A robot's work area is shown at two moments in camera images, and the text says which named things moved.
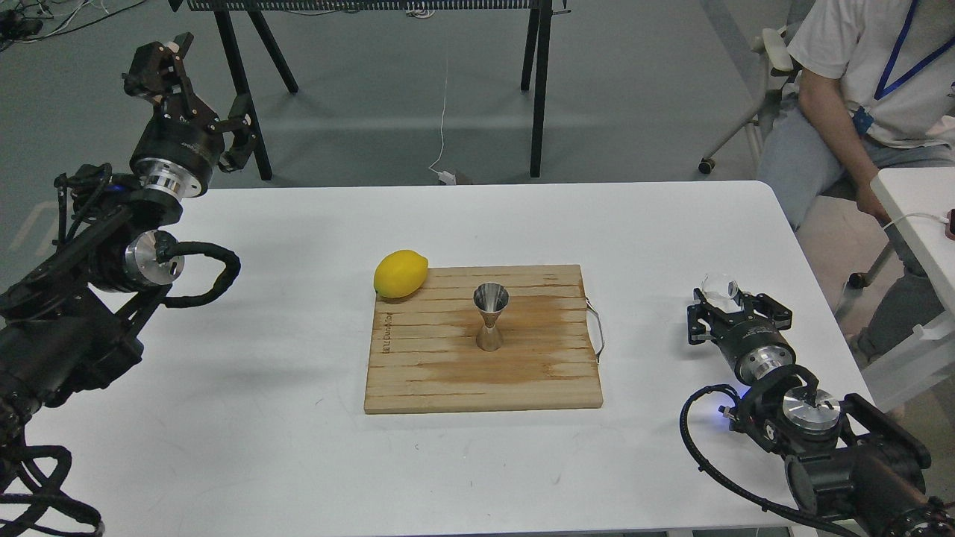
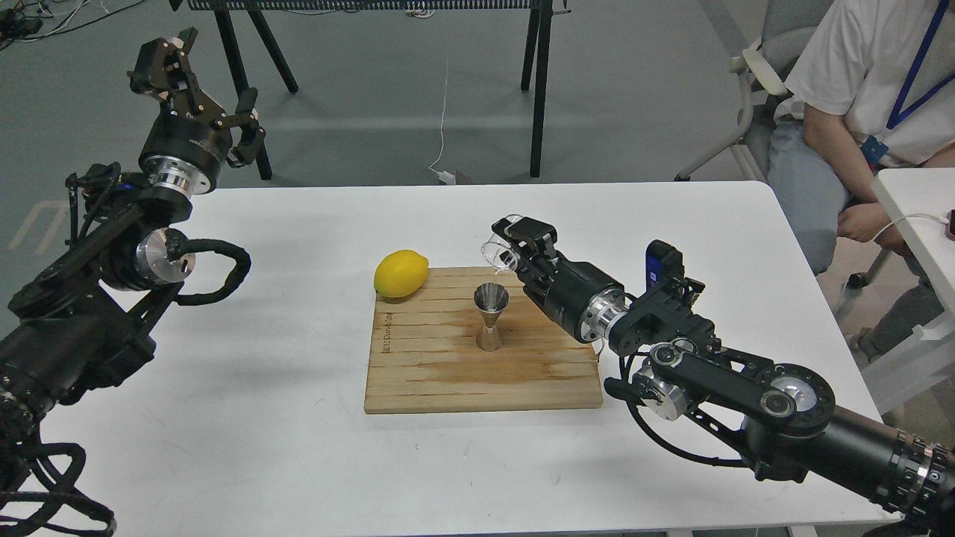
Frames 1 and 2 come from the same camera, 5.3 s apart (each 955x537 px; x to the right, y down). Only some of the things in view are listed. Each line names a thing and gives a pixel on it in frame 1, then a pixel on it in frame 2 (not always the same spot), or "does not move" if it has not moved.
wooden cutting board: x=424 y=356 does not move
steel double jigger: x=491 y=299 does not move
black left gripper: x=178 y=151 does not move
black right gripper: x=753 y=345 to x=579 y=296
